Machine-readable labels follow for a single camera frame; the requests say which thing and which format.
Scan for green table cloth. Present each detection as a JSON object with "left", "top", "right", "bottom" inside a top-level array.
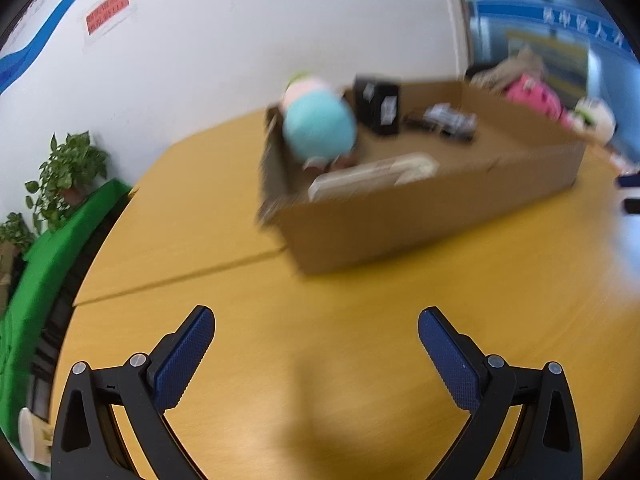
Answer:
[{"left": 0, "top": 178, "right": 133, "bottom": 441}]

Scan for blue yellow notice board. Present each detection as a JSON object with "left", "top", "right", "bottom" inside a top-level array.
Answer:
[{"left": 465, "top": 0, "right": 640, "bottom": 111}]

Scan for teal pink green plush toy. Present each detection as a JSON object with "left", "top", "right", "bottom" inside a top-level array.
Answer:
[{"left": 280, "top": 71, "right": 358, "bottom": 173}]

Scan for white paper cup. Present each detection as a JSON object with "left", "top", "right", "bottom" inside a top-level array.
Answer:
[{"left": 18, "top": 407, "right": 53, "bottom": 463}]

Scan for white plush toy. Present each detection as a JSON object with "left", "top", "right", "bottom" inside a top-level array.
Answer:
[{"left": 570, "top": 97, "right": 617, "bottom": 146}]

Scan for cream clear phone case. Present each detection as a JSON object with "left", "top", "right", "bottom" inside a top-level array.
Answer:
[{"left": 350, "top": 152, "right": 441, "bottom": 186}]

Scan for black sunglasses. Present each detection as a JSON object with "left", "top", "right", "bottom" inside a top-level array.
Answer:
[{"left": 404, "top": 104, "right": 478, "bottom": 145}]

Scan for pale blue phone stand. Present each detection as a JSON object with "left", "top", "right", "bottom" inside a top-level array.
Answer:
[{"left": 307, "top": 165, "right": 401, "bottom": 203}]

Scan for brown cardboard box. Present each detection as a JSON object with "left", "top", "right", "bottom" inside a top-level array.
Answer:
[{"left": 257, "top": 78, "right": 587, "bottom": 276}]

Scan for red wall sign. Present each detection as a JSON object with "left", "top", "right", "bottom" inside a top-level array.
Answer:
[{"left": 82, "top": 0, "right": 132, "bottom": 38}]

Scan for small potted plant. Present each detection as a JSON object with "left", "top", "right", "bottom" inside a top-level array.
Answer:
[{"left": 0, "top": 212, "right": 36, "bottom": 252}]

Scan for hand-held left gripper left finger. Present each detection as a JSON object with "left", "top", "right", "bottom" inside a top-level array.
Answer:
[{"left": 51, "top": 305, "right": 217, "bottom": 480}]

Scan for beige cloth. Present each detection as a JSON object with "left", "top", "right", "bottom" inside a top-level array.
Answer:
[{"left": 467, "top": 47, "right": 548, "bottom": 93}]

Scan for large potted plant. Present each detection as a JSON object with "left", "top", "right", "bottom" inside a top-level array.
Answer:
[{"left": 25, "top": 131, "right": 110, "bottom": 233}]

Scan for small black box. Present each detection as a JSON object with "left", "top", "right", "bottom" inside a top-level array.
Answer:
[{"left": 352, "top": 76, "right": 402, "bottom": 137}]

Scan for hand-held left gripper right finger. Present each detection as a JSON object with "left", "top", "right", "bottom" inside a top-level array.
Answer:
[{"left": 418, "top": 306, "right": 584, "bottom": 480}]

